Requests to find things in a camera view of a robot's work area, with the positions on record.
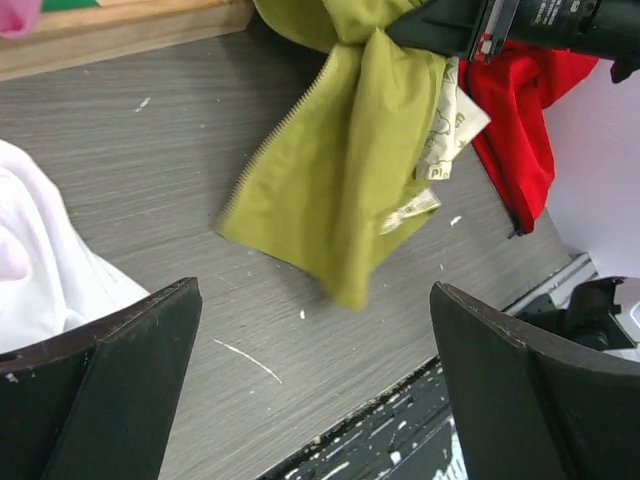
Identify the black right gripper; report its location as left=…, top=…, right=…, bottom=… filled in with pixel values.
left=386, top=0, right=639, bottom=83

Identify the green t-shirt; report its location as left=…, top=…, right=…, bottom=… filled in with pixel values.
left=41, top=0, right=100, bottom=13

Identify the red jacket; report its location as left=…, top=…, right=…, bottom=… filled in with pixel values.
left=458, top=42, right=598, bottom=235

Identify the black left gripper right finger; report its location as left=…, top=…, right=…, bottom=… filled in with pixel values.
left=430, top=282, right=639, bottom=479

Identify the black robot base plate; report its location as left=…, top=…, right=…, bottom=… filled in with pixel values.
left=260, top=357, right=468, bottom=480

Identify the pink t-shirt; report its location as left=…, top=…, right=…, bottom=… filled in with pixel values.
left=0, top=0, right=43, bottom=39

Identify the olive green jacket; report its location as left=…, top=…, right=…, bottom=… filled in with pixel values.
left=216, top=0, right=491, bottom=312

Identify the wooden clothes rack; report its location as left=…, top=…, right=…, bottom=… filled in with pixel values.
left=1, top=1, right=254, bottom=80

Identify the white cloth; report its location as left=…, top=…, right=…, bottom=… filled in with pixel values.
left=1, top=142, right=149, bottom=352

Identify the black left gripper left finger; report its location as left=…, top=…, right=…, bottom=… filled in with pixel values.
left=1, top=277, right=202, bottom=479

